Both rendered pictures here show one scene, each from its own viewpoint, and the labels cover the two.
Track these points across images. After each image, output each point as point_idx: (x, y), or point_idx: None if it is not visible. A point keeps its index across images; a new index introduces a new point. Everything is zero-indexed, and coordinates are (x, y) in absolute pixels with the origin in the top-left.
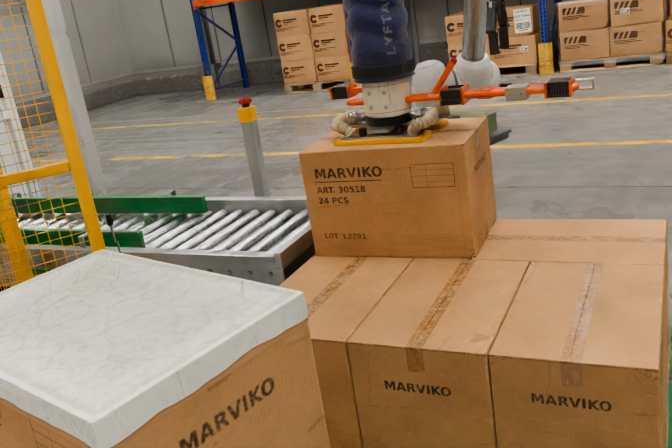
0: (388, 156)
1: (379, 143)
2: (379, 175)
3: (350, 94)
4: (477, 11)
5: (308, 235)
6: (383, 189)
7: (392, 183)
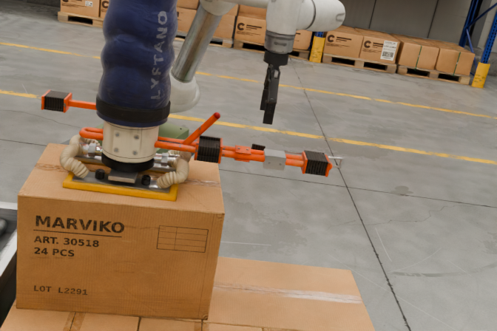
0: (136, 213)
1: (123, 193)
2: (120, 232)
3: (66, 108)
4: (203, 39)
5: (3, 277)
6: (121, 247)
7: (134, 241)
